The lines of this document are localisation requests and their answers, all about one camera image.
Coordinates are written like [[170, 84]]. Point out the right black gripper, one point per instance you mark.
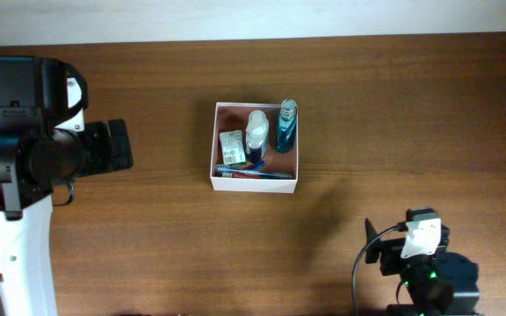
[[392, 250]]

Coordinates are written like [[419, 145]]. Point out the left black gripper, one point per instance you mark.
[[99, 135]]

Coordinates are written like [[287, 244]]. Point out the blue white toothbrush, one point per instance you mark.
[[221, 168]]

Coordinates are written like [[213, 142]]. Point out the green red toothpaste tube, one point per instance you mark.
[[239, 175]]

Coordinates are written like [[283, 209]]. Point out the green white soap box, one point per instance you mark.
[[232, 147]]

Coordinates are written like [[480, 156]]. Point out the blue disposable razor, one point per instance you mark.
[[256, 166]]

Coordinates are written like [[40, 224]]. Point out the teal mouthwash bottle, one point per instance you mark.
[[287, 121]]

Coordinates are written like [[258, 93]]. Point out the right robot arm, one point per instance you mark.
[[438, 282]]

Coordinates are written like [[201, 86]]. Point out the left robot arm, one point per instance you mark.
[[44, 143]]

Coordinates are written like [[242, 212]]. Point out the white cardboard box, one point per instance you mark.
[[233, 116]]

